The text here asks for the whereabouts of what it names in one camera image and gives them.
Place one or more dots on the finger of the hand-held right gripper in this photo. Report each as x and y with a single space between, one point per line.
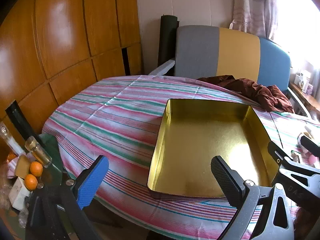
276 153
311 145

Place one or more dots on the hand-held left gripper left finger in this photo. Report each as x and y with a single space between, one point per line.
91 183

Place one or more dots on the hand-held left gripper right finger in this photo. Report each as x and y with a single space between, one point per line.
226 180

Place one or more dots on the gold tin box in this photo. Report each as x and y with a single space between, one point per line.
200 155

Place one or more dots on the wooden side desk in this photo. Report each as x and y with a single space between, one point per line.
310 102

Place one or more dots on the green cloth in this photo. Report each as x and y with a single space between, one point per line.
51 150

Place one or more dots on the purple tissue box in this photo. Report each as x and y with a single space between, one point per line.
310 89

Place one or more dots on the orange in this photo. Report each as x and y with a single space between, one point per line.
31 182
36 168

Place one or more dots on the glass bottle amber liquid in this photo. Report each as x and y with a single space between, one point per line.
40 153

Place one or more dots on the brown cloth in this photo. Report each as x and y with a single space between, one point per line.
262 92

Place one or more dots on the tall white carton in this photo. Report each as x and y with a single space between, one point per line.
305 80

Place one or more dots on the small white carton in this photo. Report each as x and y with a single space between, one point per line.
297 79

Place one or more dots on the striped tablecloth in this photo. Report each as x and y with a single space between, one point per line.
112 120

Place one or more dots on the white paper box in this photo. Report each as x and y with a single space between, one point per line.
18 195

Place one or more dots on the clear glass bottle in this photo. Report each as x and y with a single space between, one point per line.
12 142

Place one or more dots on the grey yellow blue chair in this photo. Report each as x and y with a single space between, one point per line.
237 52

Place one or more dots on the patterned curtain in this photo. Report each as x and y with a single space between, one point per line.
250 10

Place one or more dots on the black rolled mat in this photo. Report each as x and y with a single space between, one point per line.
167 40

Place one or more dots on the wooden wardrobe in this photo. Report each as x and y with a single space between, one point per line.
62 30

